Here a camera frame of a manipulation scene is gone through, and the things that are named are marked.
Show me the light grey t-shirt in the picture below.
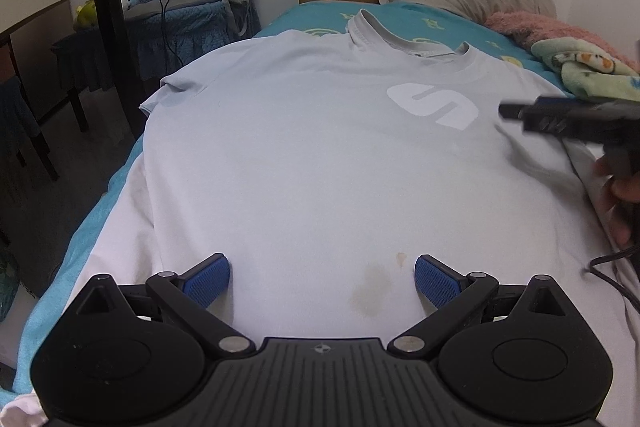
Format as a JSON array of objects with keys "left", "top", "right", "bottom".
[{"left": 74, "top": 7, "right": 640, "bottom": 427}]

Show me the person's right hand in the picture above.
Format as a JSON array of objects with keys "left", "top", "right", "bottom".
[{"left": 593, "top": 154, "right": 640, "bottom": 249}]

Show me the green cartoon fleece blanket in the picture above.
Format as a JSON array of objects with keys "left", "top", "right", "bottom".
[{"left": 530, "top": 37, "right": 640, "bottom": 102}]

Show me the pink fluffy blanket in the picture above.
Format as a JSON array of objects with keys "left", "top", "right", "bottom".
[{"left": 484, "top": 11, "right": 639, "bottom": 70}]

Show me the teal patterned bed sheet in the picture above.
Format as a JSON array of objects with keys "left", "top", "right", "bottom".
[{"left": 1, "top": 0, "right": 562, "bottom": 405}]

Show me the green plush toy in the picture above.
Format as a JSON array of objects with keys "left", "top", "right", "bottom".
[{"left": 73, "top": 0, "right": 99, "bottom": 31}]

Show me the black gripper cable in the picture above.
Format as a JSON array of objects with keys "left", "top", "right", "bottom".
[{"left": 584, "top": 244, "right": 640, "bottom": 313}]

